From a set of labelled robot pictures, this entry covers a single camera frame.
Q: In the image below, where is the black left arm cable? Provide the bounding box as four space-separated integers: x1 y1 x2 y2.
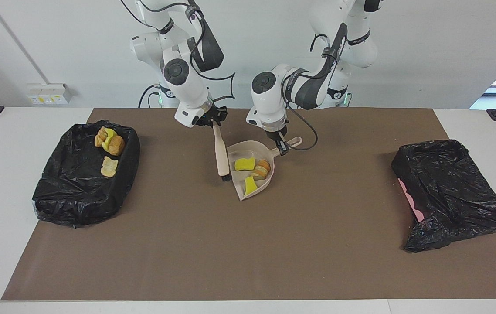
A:
287 33 340 151

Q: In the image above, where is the beige hand brush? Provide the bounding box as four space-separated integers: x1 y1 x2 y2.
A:
213 124 231 182

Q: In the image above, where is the brown table mat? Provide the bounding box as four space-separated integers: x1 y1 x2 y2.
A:
1 108 496 301

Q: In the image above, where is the notched yellow sponge piece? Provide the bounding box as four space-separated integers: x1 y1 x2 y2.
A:
102 128 119 153

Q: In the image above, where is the beige plastic dustpan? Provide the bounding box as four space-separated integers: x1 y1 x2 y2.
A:
226 137 303 201

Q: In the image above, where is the white wall socket box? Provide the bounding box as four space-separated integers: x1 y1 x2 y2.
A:
26 83 73 105

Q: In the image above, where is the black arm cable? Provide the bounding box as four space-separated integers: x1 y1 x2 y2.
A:
287 33 340 151
119 0 236 105

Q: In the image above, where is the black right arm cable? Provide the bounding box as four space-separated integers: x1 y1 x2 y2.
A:
119 0 236 105

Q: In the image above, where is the pale sponge piece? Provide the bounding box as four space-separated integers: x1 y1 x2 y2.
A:
101 156 119 178

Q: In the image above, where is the pink plastic bin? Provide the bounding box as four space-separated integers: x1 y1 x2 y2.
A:
398 177 425 223

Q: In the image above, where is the tan sponge piece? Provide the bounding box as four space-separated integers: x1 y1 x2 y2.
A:
251 160 271 180

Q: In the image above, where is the brown bread nugget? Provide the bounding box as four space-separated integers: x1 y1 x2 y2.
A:
108 135 126 157

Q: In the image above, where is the green and yellow sponge piece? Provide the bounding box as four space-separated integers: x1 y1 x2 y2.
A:
234 157 256 172

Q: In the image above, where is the black bag lined bin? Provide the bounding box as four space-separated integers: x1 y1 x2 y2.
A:
32 121 141 228

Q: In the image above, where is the black right base cable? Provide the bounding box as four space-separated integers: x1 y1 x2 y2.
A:
138 85 161 108

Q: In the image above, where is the crumpled black trash bag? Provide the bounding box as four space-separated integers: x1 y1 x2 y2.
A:
391 140 496 253

